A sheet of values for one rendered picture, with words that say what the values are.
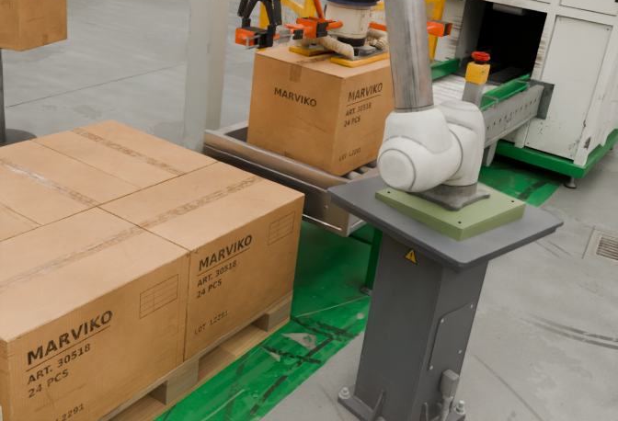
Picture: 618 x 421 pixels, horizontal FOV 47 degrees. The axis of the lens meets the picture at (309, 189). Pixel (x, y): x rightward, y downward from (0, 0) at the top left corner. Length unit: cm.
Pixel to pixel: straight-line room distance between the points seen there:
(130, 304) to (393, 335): 79
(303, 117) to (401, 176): 93
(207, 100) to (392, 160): 214
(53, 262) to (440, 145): 107
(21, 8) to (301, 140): 172
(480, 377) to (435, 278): 76
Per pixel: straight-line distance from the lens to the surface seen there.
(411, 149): 173
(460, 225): 188
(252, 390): 243
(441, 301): 207
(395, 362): 223
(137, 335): 205
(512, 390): 270
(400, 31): 176
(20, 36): 381
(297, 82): 261
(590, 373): 294
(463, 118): 192
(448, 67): 458
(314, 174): 255
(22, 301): 187
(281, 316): 270
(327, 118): 256
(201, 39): 372
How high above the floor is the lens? 155
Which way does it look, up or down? 23 degrees down
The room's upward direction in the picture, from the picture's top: 8 degrees clockwise
